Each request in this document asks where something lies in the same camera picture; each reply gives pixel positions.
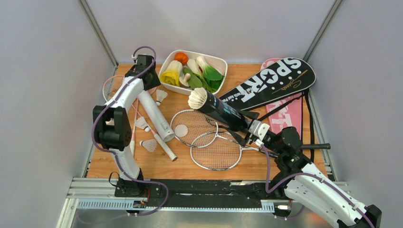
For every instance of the white vegetable tray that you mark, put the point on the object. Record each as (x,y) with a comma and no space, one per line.
(218,63)

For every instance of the shuttlecock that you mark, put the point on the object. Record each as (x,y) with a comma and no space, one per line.
(142,124)
(197,98)
(149,145)
(160,96)

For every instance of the white racket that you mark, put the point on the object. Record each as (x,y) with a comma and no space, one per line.
(218,151)
(196,122)

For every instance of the toy pumpkin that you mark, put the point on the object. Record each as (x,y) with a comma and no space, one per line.
(181,57)

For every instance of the black shuttlecock tube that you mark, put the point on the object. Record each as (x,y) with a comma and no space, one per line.
(222,112)

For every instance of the toy green leaf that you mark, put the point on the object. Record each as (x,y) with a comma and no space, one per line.
(195,81)

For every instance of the pink racket rear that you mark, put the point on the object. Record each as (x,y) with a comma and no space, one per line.
(163,144)

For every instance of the pink racket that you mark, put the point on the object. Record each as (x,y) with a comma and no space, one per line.
(163,144)
(110,87)

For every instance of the white tube cap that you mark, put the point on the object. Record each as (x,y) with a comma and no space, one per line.
(181,130)

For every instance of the toy napa cabbage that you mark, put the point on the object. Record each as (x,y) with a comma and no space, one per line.
(172,73)

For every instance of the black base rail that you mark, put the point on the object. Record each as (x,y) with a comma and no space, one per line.
(180,195)

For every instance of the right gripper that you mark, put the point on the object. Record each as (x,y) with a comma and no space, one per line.
(238,138)

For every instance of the pink racket bag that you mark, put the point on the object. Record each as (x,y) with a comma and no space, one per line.
(290,115)

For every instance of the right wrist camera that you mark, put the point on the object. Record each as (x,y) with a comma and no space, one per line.
(258,132)

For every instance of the toy bok choy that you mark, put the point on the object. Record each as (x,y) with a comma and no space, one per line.
(206,72)

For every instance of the white racket lower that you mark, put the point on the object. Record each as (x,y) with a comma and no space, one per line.
(218,151)

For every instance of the white shuttlecock tube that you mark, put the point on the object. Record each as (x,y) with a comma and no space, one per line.
(155,115)

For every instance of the shuttlecock by pink racket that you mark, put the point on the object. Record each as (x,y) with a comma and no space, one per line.
(142,124)

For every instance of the toy mushroom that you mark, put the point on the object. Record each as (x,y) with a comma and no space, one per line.
(184,80)

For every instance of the black racket bag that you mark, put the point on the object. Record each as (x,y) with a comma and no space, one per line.
(285,77)

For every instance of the pink racket front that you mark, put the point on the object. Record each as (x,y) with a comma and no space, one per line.
(110,87)

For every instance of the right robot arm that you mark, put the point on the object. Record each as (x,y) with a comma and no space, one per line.
(298,178)

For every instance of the white racket upper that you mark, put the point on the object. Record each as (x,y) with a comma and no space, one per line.
(196,122)

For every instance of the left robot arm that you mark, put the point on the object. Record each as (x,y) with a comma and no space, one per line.
(111,130)

